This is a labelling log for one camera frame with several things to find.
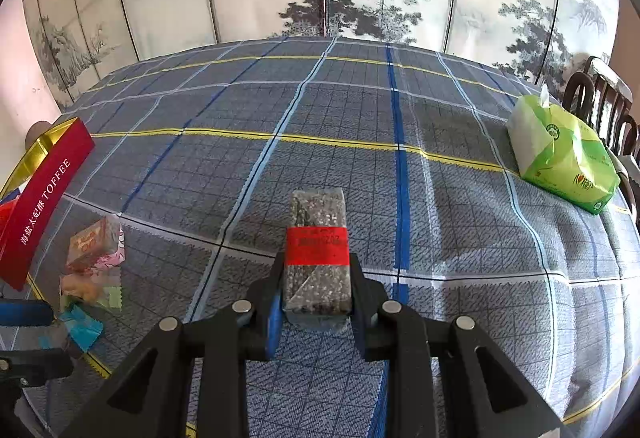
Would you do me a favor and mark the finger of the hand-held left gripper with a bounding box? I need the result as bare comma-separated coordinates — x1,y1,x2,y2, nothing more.
0,350,75,389
0,299,54,326

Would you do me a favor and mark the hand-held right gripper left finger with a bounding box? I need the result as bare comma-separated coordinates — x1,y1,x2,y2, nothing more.
59,250,287,438

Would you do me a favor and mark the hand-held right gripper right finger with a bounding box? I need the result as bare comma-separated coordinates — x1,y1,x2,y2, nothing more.
348,253,563,438

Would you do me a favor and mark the teal candy wrapper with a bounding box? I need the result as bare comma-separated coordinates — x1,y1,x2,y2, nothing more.
57,303,104,353

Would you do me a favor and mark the dark seed bar red label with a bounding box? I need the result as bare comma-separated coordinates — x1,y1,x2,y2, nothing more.
281,188,351,330

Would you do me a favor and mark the gold tin box red outside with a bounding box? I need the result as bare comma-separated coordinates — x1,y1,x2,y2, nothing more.
0,117,96,291

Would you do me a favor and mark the clear small candy packet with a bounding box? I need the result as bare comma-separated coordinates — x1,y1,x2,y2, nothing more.
59,270,121,304

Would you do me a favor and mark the green candy wrapper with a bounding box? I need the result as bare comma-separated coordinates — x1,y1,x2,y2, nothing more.
95,285,123,314

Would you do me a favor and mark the pink wrapped candy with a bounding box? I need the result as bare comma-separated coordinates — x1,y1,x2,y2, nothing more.
66,216,122,271

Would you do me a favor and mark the pink white candy wrapper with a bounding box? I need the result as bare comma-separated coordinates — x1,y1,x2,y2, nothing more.
87,250,126,274

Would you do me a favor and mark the blue checked tablecloth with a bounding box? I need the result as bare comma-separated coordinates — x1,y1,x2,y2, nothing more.
0,36,640,438

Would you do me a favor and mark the green tissue pack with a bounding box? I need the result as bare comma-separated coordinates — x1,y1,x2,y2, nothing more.
506,84,621,216

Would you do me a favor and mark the dark wooden chair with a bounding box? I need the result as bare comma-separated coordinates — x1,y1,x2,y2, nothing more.
562,55,640,219

